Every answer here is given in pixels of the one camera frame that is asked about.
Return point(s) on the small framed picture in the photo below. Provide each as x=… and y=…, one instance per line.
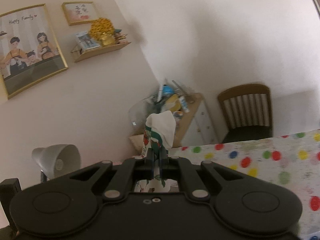
x=79, y=13

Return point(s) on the wooden wall shelf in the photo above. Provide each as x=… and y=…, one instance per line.
x=100, y=51

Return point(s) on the yellow flower ornament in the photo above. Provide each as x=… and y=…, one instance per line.
x=102, y=31

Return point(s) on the wooden chair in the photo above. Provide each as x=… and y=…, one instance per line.
x=246, y=112

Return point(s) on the polka dot tablecloth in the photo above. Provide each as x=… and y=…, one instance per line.
x=270, y=165

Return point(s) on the standing photo card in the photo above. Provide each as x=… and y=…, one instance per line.
x=86, y=40

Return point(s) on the white tube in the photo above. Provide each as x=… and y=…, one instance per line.
x=184, y=104

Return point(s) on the yellow plush toy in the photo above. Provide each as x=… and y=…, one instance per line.
x=171, y=102

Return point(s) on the framed wall poster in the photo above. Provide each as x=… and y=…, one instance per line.
x=27, y=52

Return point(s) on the blue round object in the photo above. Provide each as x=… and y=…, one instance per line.
x=167, y=90

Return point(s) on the white wooden sideboard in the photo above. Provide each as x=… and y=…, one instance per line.
x=200, y=120

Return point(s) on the small figurine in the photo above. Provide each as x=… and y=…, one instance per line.
x=120, y=35

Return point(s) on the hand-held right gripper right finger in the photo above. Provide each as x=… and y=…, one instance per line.
x=163, y=161

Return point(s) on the grey desk lamp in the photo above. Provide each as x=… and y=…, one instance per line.
x=58, y=160

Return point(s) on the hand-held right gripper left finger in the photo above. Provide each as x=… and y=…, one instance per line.
x=150, y=161

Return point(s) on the white printed cloth bag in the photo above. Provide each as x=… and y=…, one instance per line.
x=160, y=130

